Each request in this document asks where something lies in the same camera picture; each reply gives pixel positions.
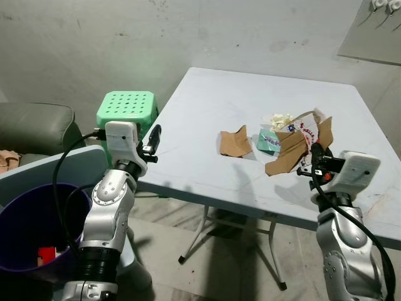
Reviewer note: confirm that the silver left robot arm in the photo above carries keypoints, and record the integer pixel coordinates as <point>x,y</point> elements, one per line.
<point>106,207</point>

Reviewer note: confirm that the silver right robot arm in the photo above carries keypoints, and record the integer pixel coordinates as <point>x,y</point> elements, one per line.
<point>344,251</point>

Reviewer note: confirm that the purple rubbish bin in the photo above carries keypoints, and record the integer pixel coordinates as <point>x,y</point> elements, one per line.
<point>25,219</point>

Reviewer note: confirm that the red trash item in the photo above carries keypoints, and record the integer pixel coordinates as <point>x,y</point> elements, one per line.
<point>46,254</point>

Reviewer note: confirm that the large torn brown cardboard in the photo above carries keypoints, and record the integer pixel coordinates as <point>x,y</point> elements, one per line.
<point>289,150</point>

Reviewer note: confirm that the white printed paper bag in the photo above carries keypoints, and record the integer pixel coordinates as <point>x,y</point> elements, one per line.
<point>307,128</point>

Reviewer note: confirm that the green plastic stool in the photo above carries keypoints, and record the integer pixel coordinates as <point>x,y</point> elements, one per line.
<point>128,106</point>

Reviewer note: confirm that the teal paper box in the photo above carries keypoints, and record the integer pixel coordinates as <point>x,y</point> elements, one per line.
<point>268,143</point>

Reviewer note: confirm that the small brown cardboard piece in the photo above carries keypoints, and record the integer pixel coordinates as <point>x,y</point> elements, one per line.
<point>234,143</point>

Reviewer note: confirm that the white folding table legs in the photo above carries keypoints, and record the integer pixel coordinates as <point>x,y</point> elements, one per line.
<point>207,229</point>

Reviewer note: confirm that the grey cushioned sofa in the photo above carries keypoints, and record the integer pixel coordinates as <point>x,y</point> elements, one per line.
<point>34,125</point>

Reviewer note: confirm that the beige cloth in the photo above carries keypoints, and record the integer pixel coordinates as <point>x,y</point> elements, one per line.
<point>9,160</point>

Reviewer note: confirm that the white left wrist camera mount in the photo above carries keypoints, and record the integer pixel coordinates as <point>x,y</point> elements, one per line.
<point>123,141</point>

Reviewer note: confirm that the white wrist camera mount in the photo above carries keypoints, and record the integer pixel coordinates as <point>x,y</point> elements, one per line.
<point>356,169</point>
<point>123,141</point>

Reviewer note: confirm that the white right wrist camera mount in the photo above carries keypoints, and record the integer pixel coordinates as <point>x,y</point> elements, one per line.
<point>356,169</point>

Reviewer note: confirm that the grey wall board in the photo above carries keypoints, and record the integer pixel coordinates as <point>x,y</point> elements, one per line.
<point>376,37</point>

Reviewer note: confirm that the white wall hook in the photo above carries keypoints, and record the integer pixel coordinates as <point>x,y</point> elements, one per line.
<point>395,4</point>
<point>377,4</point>

